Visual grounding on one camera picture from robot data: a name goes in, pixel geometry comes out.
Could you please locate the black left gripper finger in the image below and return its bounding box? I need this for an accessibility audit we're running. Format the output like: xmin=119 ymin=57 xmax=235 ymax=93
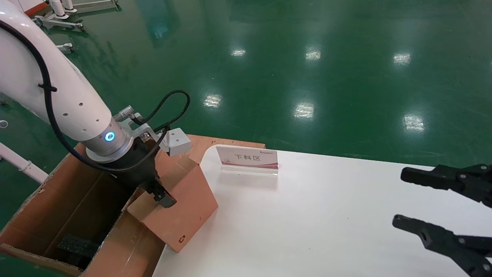
xmin=148 ymin=184 xmax=178 ymax=209

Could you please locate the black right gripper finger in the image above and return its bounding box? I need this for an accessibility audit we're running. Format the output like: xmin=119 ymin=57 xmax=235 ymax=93
xmin=392 ymin=214 xmax=492 ymax=277
xmin=401 ymin=164 xmax=492 ymax=209

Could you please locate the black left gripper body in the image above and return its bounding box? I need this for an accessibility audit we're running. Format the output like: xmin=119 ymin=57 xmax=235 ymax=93
xmin=91 ymin=137 xmax=162 ymax=193

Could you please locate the small cardboard box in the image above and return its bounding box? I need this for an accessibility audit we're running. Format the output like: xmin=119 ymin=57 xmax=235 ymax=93
xmin=127 ymin=150 xmax=219 ymax=253

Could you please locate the large open cardboard box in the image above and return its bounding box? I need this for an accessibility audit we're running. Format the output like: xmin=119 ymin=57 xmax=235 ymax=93
xmin=0 ymin=142 xmax=170 ymax=277

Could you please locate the acrylic sign with red print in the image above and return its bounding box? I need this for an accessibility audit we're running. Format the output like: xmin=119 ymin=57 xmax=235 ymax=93
xmin=215 ymin=145 xmax=279 ymax=176

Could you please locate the black foam pad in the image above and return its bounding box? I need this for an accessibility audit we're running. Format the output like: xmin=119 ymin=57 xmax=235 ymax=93
xmin=57 ymin=235 xmax=101 ymax=267

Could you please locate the white pipe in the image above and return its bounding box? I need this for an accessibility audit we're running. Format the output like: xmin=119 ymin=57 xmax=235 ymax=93
xmin=0 ymin=142 xmax=49 ymax=184

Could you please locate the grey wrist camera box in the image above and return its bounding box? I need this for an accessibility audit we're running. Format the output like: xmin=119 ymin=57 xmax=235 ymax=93
xmin=163 ymin=128 xmax=192 ymax=157

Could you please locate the thick black cable loop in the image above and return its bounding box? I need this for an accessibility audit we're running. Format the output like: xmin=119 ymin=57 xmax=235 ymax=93
xmin=133 ymin=90 xmax=191 ymax=133

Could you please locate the thin black camera cable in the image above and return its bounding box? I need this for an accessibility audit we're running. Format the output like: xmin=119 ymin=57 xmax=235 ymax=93
xmin=0 ymin=21 xmax=170 ymax=172

